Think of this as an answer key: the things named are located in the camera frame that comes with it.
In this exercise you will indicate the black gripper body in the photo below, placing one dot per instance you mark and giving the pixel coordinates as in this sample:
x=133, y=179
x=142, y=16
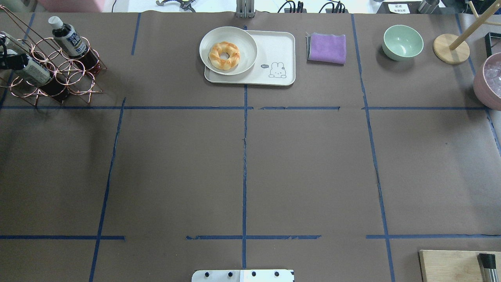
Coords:
x=17, y=61

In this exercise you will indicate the top tea bottle in rack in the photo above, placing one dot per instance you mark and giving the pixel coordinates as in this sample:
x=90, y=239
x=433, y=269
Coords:
x=73, y=45

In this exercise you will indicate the cream rectangular tray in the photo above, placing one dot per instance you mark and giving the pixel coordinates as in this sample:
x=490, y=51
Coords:
x=275, y=62

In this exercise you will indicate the glazed twisted donut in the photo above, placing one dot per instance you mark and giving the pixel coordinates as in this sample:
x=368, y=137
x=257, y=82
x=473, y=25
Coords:
x=224, y=56

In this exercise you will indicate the cream round plate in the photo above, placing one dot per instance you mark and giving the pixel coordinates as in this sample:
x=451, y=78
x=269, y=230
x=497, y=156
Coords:
x=241, y=38

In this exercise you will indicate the purple folded cloth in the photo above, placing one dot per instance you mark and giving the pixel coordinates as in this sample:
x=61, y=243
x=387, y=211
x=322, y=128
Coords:
x=329, y=48

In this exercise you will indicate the mint green bowl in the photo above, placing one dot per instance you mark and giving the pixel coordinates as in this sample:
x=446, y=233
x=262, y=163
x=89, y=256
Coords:
x=402, y=43

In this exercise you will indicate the wooden mug tree stand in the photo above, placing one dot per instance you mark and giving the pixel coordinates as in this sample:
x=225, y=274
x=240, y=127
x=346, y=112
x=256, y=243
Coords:
x=453, y=49

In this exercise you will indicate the wooden cutting board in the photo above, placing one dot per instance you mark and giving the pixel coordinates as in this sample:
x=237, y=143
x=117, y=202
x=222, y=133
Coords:
x=453, y=266

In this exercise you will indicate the pink bowl with ice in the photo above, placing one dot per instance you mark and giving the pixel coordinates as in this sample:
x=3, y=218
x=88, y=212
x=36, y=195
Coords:
x=487, y=82

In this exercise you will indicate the copper wire bottle rack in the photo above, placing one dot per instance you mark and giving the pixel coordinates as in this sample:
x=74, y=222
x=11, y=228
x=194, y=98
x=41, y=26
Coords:
x=80, y=82

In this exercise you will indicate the aluminium frame post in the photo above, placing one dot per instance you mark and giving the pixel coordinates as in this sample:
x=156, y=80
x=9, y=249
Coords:
x=245, y=9

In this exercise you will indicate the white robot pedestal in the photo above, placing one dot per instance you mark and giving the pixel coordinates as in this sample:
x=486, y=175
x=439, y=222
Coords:
x=244, y=275

